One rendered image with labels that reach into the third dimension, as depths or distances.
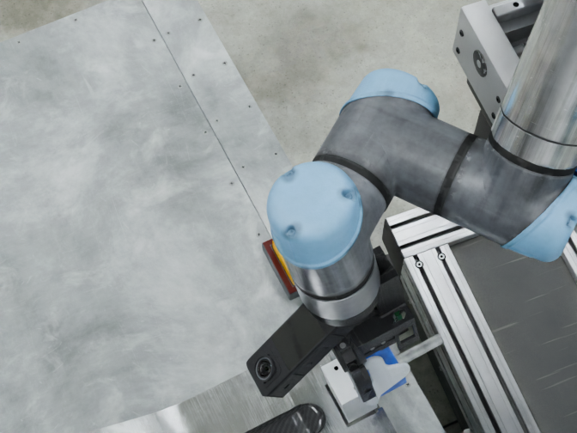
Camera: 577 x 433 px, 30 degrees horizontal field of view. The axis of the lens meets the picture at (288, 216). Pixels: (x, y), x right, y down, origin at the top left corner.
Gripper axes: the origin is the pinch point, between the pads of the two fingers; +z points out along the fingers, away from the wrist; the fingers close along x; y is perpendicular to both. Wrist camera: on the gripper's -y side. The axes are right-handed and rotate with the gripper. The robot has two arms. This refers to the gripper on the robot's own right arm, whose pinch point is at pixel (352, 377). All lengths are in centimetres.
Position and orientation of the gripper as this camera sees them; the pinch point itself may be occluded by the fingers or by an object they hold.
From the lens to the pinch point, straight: 115.7
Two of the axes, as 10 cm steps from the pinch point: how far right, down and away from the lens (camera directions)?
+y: 8.8, -4.7, 0.7
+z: 2.0, 5.0, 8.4
